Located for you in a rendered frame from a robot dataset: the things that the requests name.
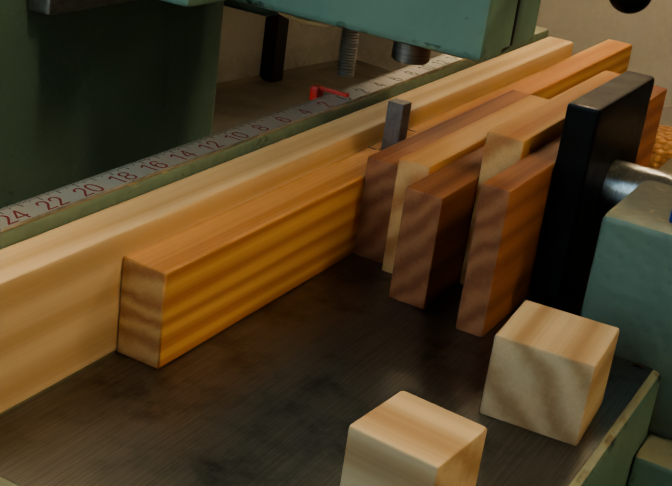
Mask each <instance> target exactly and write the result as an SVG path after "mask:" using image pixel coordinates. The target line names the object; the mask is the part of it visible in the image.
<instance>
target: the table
mask: <svg viewBox="0 0 672 486"><path fill-rule="evenodd" d="M382 265H383V263H380V262H377V261H374V260H371V259H368V258H365V257H362V256H359V255H356V254H354V253H352V254H350V255H349V256H347V257H345V258H344V259H342V260H340V261H339V262H337V263H335V264H334V265H332V266H330V267H329V268H327V269H325V270H324V271H322V272H320V273H318V274H317V275H315V276H313V277H312V278H310V279H308V280H307V281H305V282H303V283H302V284H300V285H298V286H297V287H295V288H293V289H292V290H290V291H288V292H287V293H285V294H283V295H281V296H280V297H278V298H276V299H275V300H273V301H271V302H270V303H268V304H266V305H265V306H263V307H261V308H260V309H258V310H256V311H255V312H253V313H251V314H250V315H248V316H246V317H244V318H243V319H241V320H239V321H238V322H236V323H234V324H233V325H231V326H229V327H228V328H226V329H224V330H223V331H221V332H219V333H218V334H216V335H214V336H213V337H211V338H209V339H207V340H206V341H204V342H202V343H201V344H199V345H197V346H196V347H194V348H192V349H191V350H189V351H187V352H186V353H184V354H182V355H181V356H179V357H177V358H175V359H174V360H172V361H170V362H169V363H167V364H165V365H164V366H162V367H160V368H159V369H157V368H154V367H152V366H149V365H147V364H145V363H142V362H140V361H138V360H135V359H133V358H130V357H128V356H126V355H123V354H121V353H118V352H117V350H115V351H113V352H112V353H110V354H108V355H106V356H104V357H102V358H101V359H99V360H97V361H95V362H93V363H91V364H90V365H88V366H86V367H84V368H82V369H80V370H79V371H77V372H75V373H73V374H71V375H69V376H68V377H66V378H64V379H62V380H60V381H59V382H57V383H55V384H53V385H51V386H49V387H48V388H46V389H44V390H42V391H40V392H38V393H37V394H35V395H33V396H31V397H29V398H27V399H26V400H24V401H22V402H20V403H18V404H16V405H15V406H13V407H11V408H9V409H7V410H5V411H4V412H2V413H0V486H340V482H341V476H342V469H343V463H344V456H345V450H346V443H347V437H348V430H349V426H350V425H351V424H352V423H354V422H355V421H357V420H358V419H360V418H361V417H363V416H364V415H366V414H367V413H369V412H370V411H372V410H373V409H375V408H376V407H378V406H379V405H381V404H382V403H384V402H385V401H387V400H388V399H390V398H391V397H393V396H394V395H396V394H397V393H399V392H400V391H406V392H408V393H410V394H412V395H415V396H417V397H419V398H421V399H424V400H426V401H428V402H430V403H433V404H435V405H437V406H439V407H442V408H444V409H446V410H448V411H451V412H453V413H455V414H457V415H460V416H462V417H464V418H466V419H469V420H471V421H473V422H475V423H478V424H480V425H482V426H484V427H486V428H487V433H486V438H485V442H484V447H483V452H482V457H481V462H480V467H479V472H478V477H477V481H476V486H672V440H670V439H668V438H665V437H662V436H660V435H657V434H654V433H651V432H649V431H648V426H649V423H650V419H651V415H652V411H653V408H654V404H655V400H656V396H657V392H658V389H659V385H660V381H661V376H660V374H659V373H658V372H657V371H656V370H653V369H652V368H649V367H646V366H644V367H645V368H644V369H642V368H639V367H636V366H633V365H632V363H634V362H631V361H629V360H626V359H623V358H620V357H617V356H613V360H612V364H611V368H610V372H609V376H608V380H607V385H606V389H605V393H604V397H603V401H602V404H601V405H600V407H599V409H598V411H597V412H596V414H595V416H594V417H593V419H592V421H591V423H590V424H589V426H588V428H587V429H586V431H585V433H584V435H583V436H582V438H581V440H580V441H579V443H578V444H577V446H573V445H570V444H567V443H564V442H562V441H559V440H556V439H553V438H550V437H547V436H544V435H541V434H538V433H536V432H533V431H530V430H527V429H524V428H521V427H518V426H515V425H513V424H510V423H507V422H504V421H501V420H498V419H495V418H492V417H489V416H487V415H484V414H481V413H480V407H481V402H482V397H483V392H484V387H485V382H486V377H487V372H488V367H489V362H490V357H491V352H492V347H493V342H494V337H495V335H496V333H497V332H498V331H499V330H500V329H501V328H502V327H503V325H504V324H505V323H506V322H507V321H508V320H509V319H510V317H511V316H512V315H513V314H514V313H515V312H516V311H517V310H518V308H519V307H520V306H521V305H522V304H523V303H524V302H525V300H529V301H532V302H535V303H539V304H542V305H545V306H548V307H552V308H555V309H558V310H561V311H565V312H568V313H571V314H575V315H578V316H580V313H581V309H582V305H583V300H584V296H585V292H586V287H587V283H588V278H589V274H590V270H591V268H590V269H589V270H588V271H587V272H586V273H585V274H584V275H583V276H582V277H580V278H579V279H578V280H577V281H576V282H575V283H574V284H573V285H572V286H571V287H570V288H569V289H568V290H567V291H566V292H565V293H564V294H562V295H561V296H560V297H559V298H553V297H550V296H547V295H544V294H541V293H538V292H535V291H534V292H533V293H532V294H531V295H529V296H528V297H527V298H526V299H525V300H524V301H523V302H522V303H520V304H519V305H518V306H517V307H516V308H515V309H514V310H512V311H511V312H510V313H509V314H508V315H507V316H506V317H505V318H503V319H502V320H501V321H500V322H499V323H498V324H497V325H496V326H494V327H493V328H492V329H491V330H490V331H489V332H488V333H487V334H485V335H484V336H483V337H478V336H475V335H472V334H470V333H467V332H464V331H461V330H458V329H456V322H457V316H458V311H459V305H460V300H461V295H462V289H463V285H462V284H460V282H459V283H458V284H456V285H455V286H454V287H452V288H451V289H450V290H448V291H447V292H446V293H444V294H443V295H442V296H440V297H439V298H438V299H436V300H435V301H434V302H432V303H431V304H430V305H428V306H427V307H426V308H424V309H421V308H418V307H415V306H413V305H410V304H407V303H404V302H401V301H398V300H396V299H393V298H390V297H389V291H390V285H391V279H392V274H391V273H388V272H385V271H383V270H382Z"/></svg>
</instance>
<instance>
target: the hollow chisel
mask: <svg viewBox="0 0 672 486"><path fill-rule="evenodd" d="M411 104H412V103H411V102H409V101H406V100H402V99H398V98H395V99H393V100H390V101H388V107H387V113H386V120H385V126H384V133H383V139H382V146H381V150H383V149H385V148H388V147H390V146H392V145H394V144H396V143H398V142H401V141H403V140H405V139H406V135H407V129H408V123H409V116H410V110H411Z"/></svg>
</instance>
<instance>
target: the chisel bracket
mask: <svg viewBox="0 0 672 486"><path fill-rule="evenodd" d="M233 1H236V2H240V3H244V4H248V5H252V6H256V7H260V8H264V9H268V10H272V11H276V12H280V13H284V14H288V15H292V16H296V17H300V18H304V19H308V20H312V21H316V22H320V23H324V24H328V25H332V26H336V27H340V28H344V29H348V30H352V31H356V32H360V33H364V34H368V35H372V36H376V37H380V38H384V39H388V40H392V41H393V46H392V53H391V57H392V58H393V59H394V60H395V61H397V62H400V63H404V64H409V65H425V64H427V63H428V62H429V60H430V54H431V51H435V52H439V53H443V54H447V55H451V56H455V57H459V58H463V59H467V60H471V61H475V62H477V61H482V60H485V59H487V58H490V57H492V56H495V55H498V54H500V53H503V52H505V51H508V50H511V49H513V48H516V47H518V46H521V45H524V44H526V43H529V42H531V40H532V39H533V37H534V33H535V28H536V23H537V18H538V13H539V7H540V2H541V0H233Z"/></svg>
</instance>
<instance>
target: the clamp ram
mask: <svg viewBox="0 0 672 486"><path fill-rule="evenodd" d="M653 85H654V77H652V76H650V75H645V74H641V73H637V72H633V71H626V72H624V73H622V74H620V75H619V76H617V77H615V78H613V79H611V80H609V81H608V82H606V83H604V84H602V85H600V86H598V87H597V88H595V89H593V90H591V91H589V92H588V93H586V94H584V95H582V96H580V97H578V98H577V99H575V100H573V101H571V102H569V104H568V105H567V110H566V115H565V120H564V124H563V129H562V134H561V139H560V143H559V148H558V153H557V158H556V162H555V167H554V172H553V177H552V182H551V186H550V191H549V196H548V201H547V205H546V210H545V215H544V220H543V224H542V229H541V234H540V239H539V244H538V248H537V253H536V258H535V263H534V267H533V272H532V277H531V282H530V289H531V290H532V291H535V292H538V293H541V294H544V295H547V296H550V297H553V298H559V297H560V296H561V295H562V294H564V293H565V292H566V291H567V290H568V289H569V288H570V287H571V286H572V285H573V284H574V283H575V282H576V281H577V280H578V279H579V278H580V277H582V276H583V275H584V274H585V273H586V272H587V271H588V270H589V269H590V268H591V265H592V261H593V257H594V252H595V248H596V244H597V239H598V235H599V231H600V226H601V222H602V218H603V217H604V216H605V215H606V213H607V212H609V211H610V210H611V209H612V208H613V207H614V206H616V205H617V204H618V203H619V202H620V201H621V200H623V199H624V198H625V197H626V196H627V195H628V194H630V193H631V192H632V191H633V190H634V189H636V188H637V187H638V186H639V185H640V184H641V183H643V182H644V181H648V180H654V181H658V182H661V183H665V184H668V185H672V174H671V173H667V172H663V171H660V170H656V169H653V168H649V167H645V166H642V165H638V164H635V161H636V157H637V153H638V149H639V144H640V140H641V136H642V132H643V127H644V123H645V119H646V115H647V111H648V106H649V102H650V98H651V94H652V89H653Z"/></svg>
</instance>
